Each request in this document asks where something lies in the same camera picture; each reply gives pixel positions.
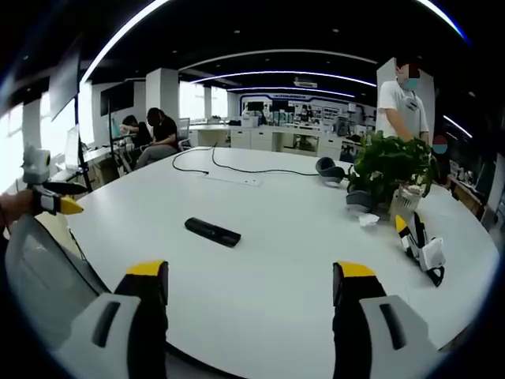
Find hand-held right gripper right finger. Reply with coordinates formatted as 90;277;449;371
331;260;442;379

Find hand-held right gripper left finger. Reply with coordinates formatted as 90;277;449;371
54;260;170;379

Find black remote control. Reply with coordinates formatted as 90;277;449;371
184;216;242;249

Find person's left hand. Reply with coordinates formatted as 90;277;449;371
0;190;36;229

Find black stand pole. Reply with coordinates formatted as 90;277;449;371
76;54;95;195

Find white desk monitor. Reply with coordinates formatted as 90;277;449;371
63;123;81;171

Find grey office chair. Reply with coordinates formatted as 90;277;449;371
3;214;112;351

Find spare hand-held gripper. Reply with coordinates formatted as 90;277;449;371
394;212;447;288

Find hanging dark screen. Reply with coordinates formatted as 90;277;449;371
47;37;82;123

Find crumpled white tissue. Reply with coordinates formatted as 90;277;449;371
357;212;381;228

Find white plant pot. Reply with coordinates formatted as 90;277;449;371
389;184;424;222

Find grey padded headset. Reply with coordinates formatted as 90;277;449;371
346;189;376;213

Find white office chair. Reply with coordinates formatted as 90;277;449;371
177;117;193;152

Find grey neck headset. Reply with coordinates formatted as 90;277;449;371
315;156;346;188

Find green potted plant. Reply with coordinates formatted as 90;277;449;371
347;130;441;207

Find table socket panel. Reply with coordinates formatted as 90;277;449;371
200;174;264;188

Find white counter cabinets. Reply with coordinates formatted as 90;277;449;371
188;121;358;159

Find black cable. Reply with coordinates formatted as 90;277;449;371
171;144;321;177

